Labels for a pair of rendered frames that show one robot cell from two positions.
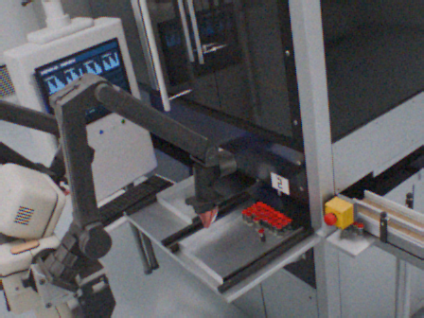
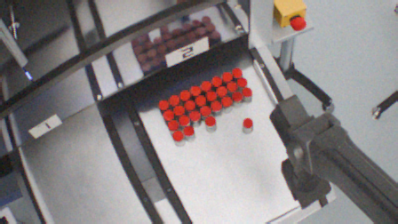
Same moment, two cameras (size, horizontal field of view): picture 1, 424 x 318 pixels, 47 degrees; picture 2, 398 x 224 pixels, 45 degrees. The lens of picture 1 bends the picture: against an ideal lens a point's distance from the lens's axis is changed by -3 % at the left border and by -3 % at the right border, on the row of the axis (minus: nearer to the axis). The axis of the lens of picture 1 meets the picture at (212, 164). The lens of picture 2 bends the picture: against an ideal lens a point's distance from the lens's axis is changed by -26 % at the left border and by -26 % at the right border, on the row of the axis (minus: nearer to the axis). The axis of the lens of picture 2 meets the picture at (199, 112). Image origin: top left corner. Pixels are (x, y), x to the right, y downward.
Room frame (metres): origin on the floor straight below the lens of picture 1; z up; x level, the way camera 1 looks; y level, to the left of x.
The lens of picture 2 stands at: (1.35, 0.23, 2.12)
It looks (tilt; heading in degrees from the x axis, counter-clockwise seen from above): 73 degrees down; 284
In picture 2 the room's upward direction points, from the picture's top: 9 degrees counter-clockwise
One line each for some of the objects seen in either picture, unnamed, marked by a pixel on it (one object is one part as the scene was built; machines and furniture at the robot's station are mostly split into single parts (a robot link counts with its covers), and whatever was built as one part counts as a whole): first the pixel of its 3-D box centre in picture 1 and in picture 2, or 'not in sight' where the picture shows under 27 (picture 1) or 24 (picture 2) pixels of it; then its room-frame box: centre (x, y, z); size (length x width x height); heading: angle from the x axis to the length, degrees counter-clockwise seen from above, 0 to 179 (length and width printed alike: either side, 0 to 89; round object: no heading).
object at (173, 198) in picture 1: (208, 190); (72, 176); (1.71, 0.04, 0.90); 0.34 x 0.26 x 0.04; 121
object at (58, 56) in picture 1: (85, 112); not in sight; (2.09, 0.51, 1.19); 0.50 x 0.19 x 0.78; 128
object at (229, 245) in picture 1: (239, 238); (234, 162); (1.36, -0.04, 0.90); 0.34 x 0.26 x 0.04; 120
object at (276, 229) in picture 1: (264, 222); (210, 112); (1.42, -0.14, 0.90); 0.18 x 0.02 x 0.05; 30
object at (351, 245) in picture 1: (354, 238); (280, 12); (1.27, -0.41, 0.87); 0.14 x 0.13 x 0.02; 121
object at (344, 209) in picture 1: (341, 212); (286, 5); (1.26, -0.37, 0.99); 0.08 x 0.07 x 0.07; 121
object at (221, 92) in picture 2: (269, 219); (206, 101); (1.43, -0.16, 0.90); 0.18 x 0.02 x 0.05; 30
